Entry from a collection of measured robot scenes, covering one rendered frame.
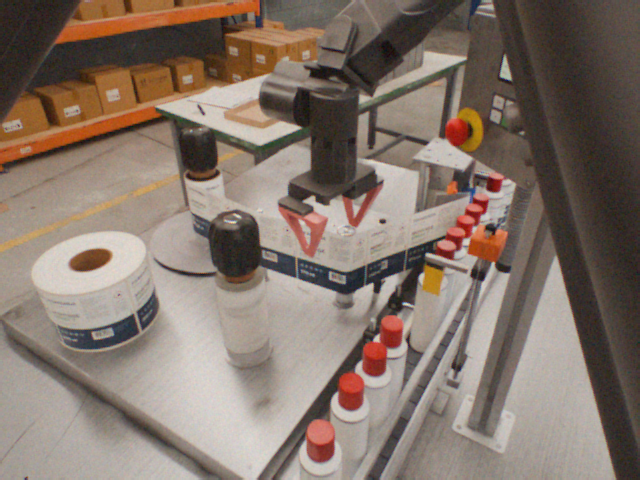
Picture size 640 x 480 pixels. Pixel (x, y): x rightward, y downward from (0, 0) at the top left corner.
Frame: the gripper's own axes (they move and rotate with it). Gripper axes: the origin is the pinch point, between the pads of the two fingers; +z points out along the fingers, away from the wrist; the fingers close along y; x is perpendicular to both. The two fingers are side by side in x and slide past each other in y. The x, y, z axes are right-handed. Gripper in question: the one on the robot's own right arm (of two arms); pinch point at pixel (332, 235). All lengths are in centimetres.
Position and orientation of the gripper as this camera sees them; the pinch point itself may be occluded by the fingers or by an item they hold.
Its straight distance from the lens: 64.4
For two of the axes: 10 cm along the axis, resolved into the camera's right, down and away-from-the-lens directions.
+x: 7.6, 3.5, -5.4
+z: 0.0, 8.4, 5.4
